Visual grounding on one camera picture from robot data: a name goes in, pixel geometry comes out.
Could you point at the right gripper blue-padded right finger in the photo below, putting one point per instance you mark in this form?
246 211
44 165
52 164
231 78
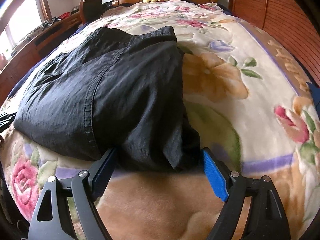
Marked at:
266 217

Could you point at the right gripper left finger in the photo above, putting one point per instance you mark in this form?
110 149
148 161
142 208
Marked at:
52 218

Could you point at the black jacket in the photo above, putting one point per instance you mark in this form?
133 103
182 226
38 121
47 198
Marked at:
115 91

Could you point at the long wooden desk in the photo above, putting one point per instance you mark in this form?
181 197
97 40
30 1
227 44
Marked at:
36 50

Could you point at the window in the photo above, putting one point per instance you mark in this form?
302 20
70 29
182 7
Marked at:
27 17

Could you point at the floral bed blanket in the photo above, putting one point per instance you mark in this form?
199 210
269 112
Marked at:
249 100

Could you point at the red bowl on desk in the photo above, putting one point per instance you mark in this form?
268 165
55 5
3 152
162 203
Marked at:
65 15

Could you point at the wooden chair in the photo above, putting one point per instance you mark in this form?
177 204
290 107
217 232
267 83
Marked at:
90 10

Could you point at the wooden louvered wardrobe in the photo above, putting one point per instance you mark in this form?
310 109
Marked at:
288 24

